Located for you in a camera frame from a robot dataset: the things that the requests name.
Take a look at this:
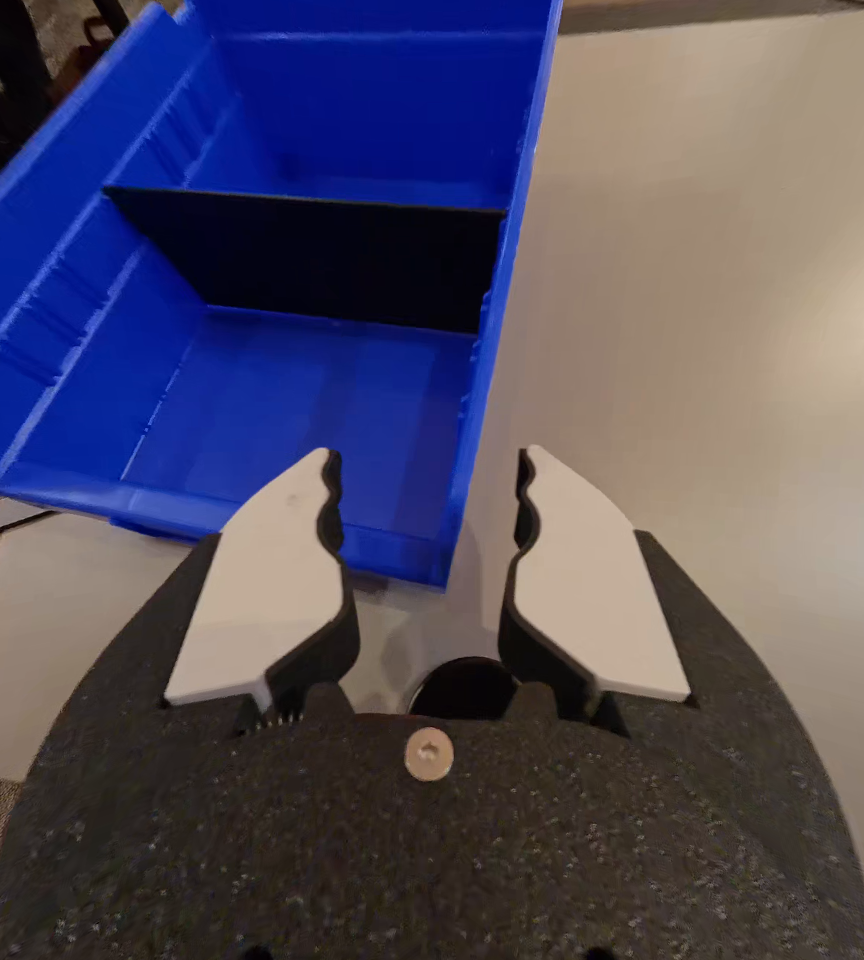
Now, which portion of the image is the black bin divider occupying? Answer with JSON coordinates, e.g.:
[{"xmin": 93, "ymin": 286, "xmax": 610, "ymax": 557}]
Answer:
[{"xmin": 102, "ymin": 185, "xmax": 510, "ymax": 336}]

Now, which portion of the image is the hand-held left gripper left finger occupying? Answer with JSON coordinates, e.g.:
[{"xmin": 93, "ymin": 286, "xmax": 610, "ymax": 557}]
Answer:
[{"xmin": 164, "ymin": 447, "xmax": 362, "ymax": 714}]

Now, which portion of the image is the light grey desk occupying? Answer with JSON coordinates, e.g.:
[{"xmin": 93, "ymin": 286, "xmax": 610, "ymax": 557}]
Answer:
[{"xmin": 0, "ymin": 3, "xmax": 864, "ymax": 912}]

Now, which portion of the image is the black round desk grommet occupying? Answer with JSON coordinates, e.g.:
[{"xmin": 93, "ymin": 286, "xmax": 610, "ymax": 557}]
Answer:
[{"xmin": 408, "ymin": 656, "xmax": 519, "ymax": 719}]

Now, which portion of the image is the blue plastic bin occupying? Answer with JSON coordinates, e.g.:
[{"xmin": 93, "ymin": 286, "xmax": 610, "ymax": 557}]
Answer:
[{"xmin": 0, "ymin": 0, "xmax": 566, "ymax": 595}]

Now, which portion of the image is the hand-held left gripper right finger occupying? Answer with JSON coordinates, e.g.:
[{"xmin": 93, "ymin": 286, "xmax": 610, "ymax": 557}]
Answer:
[{"xmin": 498, "ymin": 444, "xmax": 693, "ymax": 717}]

